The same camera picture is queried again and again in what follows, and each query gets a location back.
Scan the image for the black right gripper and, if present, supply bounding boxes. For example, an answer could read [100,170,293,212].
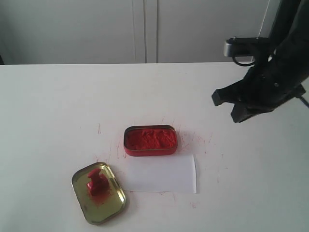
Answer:
[211,45,309,123]

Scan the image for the red stamp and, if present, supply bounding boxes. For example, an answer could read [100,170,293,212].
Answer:
[87,168,109,196]

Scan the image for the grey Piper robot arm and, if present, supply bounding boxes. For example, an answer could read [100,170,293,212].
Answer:
[211,0,309,123]

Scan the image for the red ink pad tin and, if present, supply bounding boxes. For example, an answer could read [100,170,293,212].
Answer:
[124,125,178,157]

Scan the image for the white paper sheet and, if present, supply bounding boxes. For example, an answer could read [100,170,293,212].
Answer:
[122,153,197,194]

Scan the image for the gold tin lid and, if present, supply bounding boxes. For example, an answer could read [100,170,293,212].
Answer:
[71,162,126,225]

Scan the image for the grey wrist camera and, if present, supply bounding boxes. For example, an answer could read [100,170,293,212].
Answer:
[223,37,270,58]

